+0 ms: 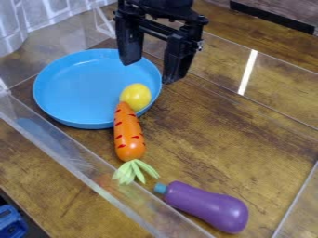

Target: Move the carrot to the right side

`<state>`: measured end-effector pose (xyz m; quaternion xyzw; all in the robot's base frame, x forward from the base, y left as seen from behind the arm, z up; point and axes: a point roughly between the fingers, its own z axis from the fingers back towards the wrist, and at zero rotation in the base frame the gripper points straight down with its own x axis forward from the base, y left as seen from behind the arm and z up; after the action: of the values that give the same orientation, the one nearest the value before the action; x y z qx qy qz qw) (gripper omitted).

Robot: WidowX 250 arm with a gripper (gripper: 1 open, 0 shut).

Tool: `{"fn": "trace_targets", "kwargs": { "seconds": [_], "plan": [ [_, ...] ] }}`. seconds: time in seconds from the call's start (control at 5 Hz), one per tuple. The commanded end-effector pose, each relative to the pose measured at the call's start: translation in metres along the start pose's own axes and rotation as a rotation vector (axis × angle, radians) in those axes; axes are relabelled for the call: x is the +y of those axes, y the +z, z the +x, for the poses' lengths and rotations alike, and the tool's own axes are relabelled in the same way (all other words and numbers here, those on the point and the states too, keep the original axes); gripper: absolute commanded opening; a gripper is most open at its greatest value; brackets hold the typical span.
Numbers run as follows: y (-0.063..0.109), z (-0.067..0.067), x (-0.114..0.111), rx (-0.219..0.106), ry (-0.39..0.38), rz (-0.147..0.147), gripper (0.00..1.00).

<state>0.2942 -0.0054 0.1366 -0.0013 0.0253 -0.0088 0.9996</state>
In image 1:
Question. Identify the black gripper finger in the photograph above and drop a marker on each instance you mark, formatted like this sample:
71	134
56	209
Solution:
183	44
128	39

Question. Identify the yellow toy lemon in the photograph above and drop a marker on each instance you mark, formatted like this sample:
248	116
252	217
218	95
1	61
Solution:
136	95

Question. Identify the clear acrylic enclosure wall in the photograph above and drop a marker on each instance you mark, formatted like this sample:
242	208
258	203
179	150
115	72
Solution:
232	129

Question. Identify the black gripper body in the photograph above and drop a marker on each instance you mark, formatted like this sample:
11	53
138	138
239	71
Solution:
162	17

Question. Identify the purple toy eggplant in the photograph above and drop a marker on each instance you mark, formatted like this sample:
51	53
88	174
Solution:
223	211

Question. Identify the blue plastic plate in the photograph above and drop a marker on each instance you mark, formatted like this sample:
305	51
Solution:
76	88

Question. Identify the orange toy carrot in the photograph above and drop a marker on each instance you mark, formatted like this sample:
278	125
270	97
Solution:
130	146

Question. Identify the white curtain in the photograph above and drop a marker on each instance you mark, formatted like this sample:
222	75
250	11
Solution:
24	16

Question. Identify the blue object at corner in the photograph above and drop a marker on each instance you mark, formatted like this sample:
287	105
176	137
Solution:
12	224

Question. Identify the black bar in background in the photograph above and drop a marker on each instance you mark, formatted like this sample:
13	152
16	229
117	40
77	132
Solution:
266	15

